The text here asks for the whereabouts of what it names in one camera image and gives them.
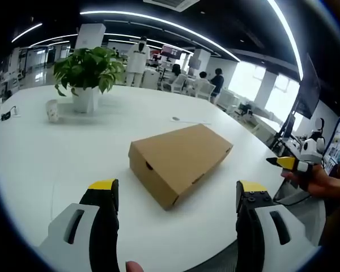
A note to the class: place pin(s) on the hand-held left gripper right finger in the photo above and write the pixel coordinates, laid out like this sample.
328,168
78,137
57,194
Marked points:
260,243

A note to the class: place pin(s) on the small grey flat object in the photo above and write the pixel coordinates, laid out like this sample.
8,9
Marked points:
175,118

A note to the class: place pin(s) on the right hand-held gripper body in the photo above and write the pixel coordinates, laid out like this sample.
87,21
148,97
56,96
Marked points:
311,153

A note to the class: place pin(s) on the person's left hand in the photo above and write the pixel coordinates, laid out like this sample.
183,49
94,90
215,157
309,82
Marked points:
134,267

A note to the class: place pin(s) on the brown cardboard shoe box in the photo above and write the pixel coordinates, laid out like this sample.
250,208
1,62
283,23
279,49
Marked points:
181,158

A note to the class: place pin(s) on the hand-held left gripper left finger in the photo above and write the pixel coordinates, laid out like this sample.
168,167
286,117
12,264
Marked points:
73,241

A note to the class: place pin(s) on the green potted plant white pot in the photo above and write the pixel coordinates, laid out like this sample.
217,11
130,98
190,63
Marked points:
86,71

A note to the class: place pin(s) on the black wall screen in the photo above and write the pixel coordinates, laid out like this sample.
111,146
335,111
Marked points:
309,90

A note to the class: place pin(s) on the white office chair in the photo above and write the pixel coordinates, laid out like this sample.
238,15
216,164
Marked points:
207,90
178,83

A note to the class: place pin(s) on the grey mesh office chair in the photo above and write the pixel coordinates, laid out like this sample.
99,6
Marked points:
293,192

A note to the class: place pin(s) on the ceiling air vent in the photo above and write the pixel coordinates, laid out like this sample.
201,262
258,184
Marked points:
171,4

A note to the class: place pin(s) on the person's dark clothing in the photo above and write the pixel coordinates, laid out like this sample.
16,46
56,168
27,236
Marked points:
338,221

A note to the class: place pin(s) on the white square pillar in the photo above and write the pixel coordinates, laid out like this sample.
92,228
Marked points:
90,35

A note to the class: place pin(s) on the person's right hand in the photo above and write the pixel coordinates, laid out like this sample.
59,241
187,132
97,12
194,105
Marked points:
317,182

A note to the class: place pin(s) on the blue wall poster board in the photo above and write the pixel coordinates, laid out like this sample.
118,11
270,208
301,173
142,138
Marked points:
333,141

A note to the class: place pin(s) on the white paper cup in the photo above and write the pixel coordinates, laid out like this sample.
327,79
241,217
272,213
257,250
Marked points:
52,111

